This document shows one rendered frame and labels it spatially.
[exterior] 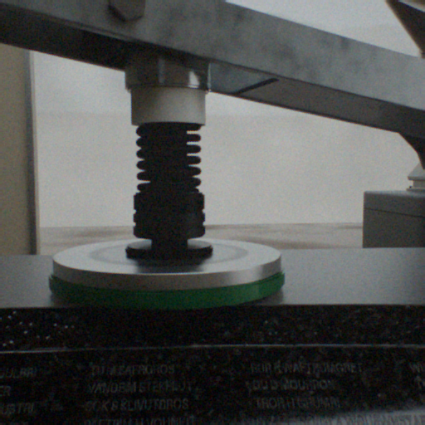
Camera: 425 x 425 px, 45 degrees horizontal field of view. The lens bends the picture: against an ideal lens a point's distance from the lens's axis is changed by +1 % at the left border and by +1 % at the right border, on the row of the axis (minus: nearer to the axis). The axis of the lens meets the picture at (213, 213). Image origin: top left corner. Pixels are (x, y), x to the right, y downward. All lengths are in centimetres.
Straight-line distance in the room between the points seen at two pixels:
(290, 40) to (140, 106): 15
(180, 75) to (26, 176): 498
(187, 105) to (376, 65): 19
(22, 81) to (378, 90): 506
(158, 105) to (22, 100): 501
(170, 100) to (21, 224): 502
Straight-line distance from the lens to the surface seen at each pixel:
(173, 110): 45
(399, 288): 51
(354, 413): 40
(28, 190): 537
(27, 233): 544
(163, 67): 45
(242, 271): 41
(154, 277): 39
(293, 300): 44
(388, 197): 167
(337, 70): 50
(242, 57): 46
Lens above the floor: 91
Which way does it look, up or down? 5 degrees down
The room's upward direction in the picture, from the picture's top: straight up
